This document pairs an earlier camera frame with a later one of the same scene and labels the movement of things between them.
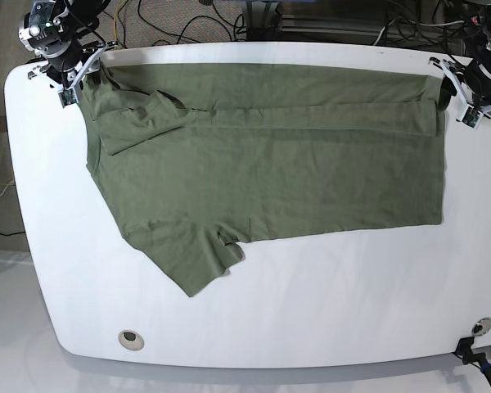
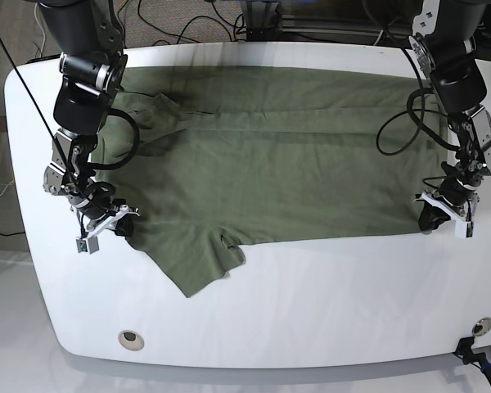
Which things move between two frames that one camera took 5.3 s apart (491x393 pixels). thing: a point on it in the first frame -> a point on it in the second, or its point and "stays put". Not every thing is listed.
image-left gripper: (72, 75) -> (96, 201)
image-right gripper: (451, 85) -> (452, 199)
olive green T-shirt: (191, 156) stays put
